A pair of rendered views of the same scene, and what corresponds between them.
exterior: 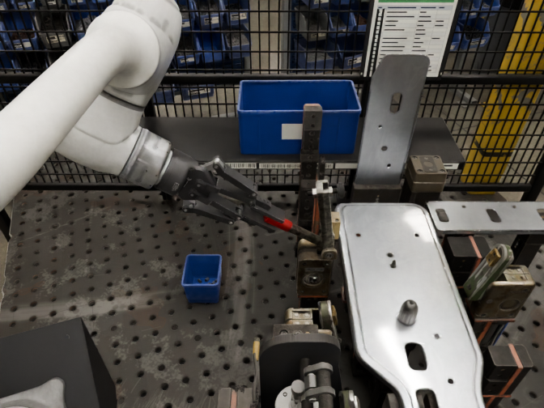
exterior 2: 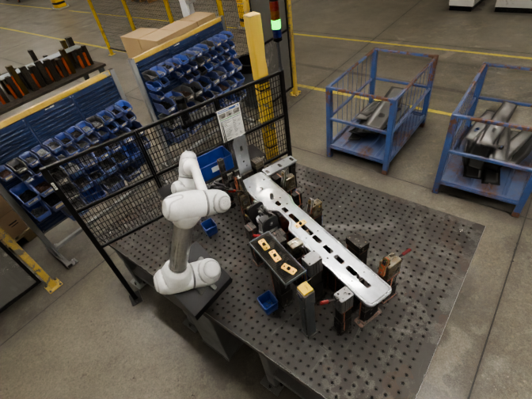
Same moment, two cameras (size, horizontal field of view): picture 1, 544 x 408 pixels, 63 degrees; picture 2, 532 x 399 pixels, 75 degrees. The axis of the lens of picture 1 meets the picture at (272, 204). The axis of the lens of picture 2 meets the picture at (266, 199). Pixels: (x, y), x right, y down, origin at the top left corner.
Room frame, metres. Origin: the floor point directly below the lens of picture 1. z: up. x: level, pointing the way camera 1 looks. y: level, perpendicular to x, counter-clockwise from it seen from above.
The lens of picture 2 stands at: (-1.17, 0.63, 2.70)
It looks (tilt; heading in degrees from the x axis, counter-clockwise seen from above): 42 degrees down; 333
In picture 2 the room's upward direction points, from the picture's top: 10 degrees counter-clockwise
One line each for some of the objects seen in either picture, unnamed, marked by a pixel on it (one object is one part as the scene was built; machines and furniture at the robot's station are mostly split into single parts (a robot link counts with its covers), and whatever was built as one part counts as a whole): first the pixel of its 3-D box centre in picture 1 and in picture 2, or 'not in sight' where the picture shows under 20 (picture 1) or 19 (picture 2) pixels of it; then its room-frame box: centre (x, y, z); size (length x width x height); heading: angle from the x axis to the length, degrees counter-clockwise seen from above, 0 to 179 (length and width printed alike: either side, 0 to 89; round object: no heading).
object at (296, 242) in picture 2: not in sight; (298, 261); (-0.02, -0.09, 0.89); 0.13 x 0.11 x 0.38; 90
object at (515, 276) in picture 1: (482, 325); (290, 193); (0.54, -0.46, 0.87); 0.12 x 0.09 x 0.35; 90
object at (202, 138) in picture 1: (291, 142); (213, 172); (1.04, -0.05, 1.02); 0.90 x 0.22 x 0.03; 90
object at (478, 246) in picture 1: (452, 285); (279, 189); (0.68, -0.44, 0.84); 0.11 x 0.10 x 0.28; 90
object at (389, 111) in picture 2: not in sight; (380, 108); (1.43, -2.44, 0.47); 1.20 x 0.80 x 0.95; 108
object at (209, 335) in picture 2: not in sight; (218, 315); (0.31, 0.45, 0.33); 0.31 x 0.31 x 0.66; 19
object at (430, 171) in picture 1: (413, 217); (260, 176); (0.88, -0.38, 0.88); 0.08 x 0.08 x 0.36; 0
